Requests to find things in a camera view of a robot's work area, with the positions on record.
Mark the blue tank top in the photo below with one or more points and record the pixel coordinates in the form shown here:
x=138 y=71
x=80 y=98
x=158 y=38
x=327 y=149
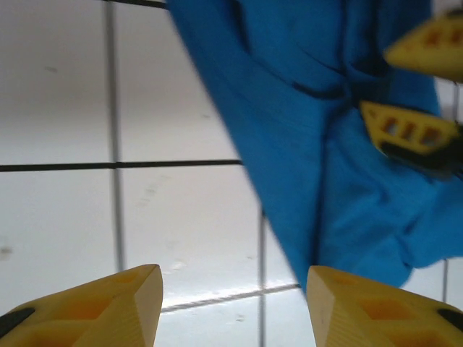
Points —
x=289 y=108

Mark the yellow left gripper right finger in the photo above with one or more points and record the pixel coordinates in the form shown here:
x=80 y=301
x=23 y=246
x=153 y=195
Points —
x=380 y=318

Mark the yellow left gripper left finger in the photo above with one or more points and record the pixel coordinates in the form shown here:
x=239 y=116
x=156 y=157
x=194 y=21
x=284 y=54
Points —
x=90 y=318

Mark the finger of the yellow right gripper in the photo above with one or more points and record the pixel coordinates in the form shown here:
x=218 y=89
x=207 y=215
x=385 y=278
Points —
x=376 y=119
x=416 y=58

